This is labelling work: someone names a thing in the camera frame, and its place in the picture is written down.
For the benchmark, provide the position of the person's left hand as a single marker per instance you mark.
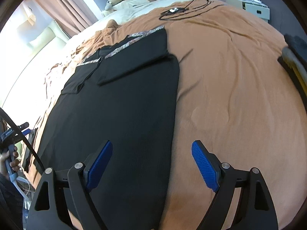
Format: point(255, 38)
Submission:
point(14, 164)

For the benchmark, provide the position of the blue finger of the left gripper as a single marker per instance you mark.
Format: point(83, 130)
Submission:
point(24, 126)
point(26, 132)

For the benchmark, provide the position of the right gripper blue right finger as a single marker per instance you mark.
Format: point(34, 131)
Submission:
point(255, 209)

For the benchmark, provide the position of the white bed sheet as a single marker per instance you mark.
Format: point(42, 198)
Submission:
point(121, 16)

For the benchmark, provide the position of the pink curtain left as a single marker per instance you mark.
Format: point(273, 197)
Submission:
point(73, 16)

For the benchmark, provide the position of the black t-shirt patterned trim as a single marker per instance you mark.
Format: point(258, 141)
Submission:
point(126, 94)

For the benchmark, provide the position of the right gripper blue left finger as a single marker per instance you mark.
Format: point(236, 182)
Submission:
point(49, 208)

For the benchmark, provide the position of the white bedside cabinet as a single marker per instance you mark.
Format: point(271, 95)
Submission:
point(257, 9)

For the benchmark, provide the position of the brown fleece blanket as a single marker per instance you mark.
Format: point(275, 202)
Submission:
point(232, 94)

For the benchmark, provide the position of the cream padded headboard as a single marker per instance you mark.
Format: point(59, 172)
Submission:
point(52, 31)

